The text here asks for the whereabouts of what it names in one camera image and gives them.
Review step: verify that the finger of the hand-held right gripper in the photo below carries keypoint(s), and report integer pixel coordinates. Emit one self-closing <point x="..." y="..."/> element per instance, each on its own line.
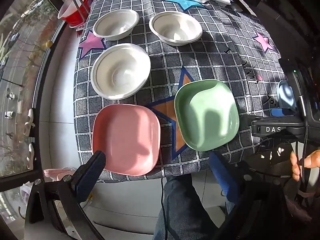
<point x="282" y="112"/>

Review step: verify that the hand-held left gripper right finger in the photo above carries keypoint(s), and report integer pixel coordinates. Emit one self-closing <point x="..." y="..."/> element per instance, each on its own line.
<point x="223" y="177"/>

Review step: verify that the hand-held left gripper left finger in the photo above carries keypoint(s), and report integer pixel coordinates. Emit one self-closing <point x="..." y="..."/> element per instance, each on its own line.
<point x="93" y="170"/>

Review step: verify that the pink square plate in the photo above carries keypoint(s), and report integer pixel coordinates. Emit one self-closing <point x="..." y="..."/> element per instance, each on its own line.
<point x="125" y="137"/>

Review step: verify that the green square plate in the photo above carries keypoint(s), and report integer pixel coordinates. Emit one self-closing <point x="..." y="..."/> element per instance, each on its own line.
<point x="207" y="115"/>

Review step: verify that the white paper bowl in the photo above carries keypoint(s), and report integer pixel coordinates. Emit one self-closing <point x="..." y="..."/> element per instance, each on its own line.
<point x="175" y="27"/>
<point x="120" y="71"/>
<point x="115" y="23"/>

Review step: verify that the person's right hand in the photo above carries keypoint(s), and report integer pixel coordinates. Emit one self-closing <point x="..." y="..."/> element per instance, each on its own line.
<point x="311" y="160"/>

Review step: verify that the pink slippers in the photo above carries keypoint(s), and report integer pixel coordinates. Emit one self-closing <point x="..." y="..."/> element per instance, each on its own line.
<point x="58" y="173"/>

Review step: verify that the person's jeans leg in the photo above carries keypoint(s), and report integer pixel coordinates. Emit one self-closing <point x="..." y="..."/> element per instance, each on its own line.
<point x="182" y="210"/>

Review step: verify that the white hanging slippers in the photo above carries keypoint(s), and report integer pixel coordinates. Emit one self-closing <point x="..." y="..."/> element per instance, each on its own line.
<point x="30" y="127"/>

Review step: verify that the grey checkered star tablecloth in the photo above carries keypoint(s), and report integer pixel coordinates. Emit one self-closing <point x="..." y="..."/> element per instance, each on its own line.
<point x="217" y="57"/>

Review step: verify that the metal spoon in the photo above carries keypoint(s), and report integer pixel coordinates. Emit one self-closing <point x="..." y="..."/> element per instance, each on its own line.
<point x="236" y="7"/>

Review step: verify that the yellow ball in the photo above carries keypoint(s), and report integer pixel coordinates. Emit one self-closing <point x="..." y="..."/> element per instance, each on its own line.
<point x="48" y="43"/>

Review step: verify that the red plastic cup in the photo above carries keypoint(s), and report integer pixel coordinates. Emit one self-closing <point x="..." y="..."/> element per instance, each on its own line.
<point x="75" y="15"/>

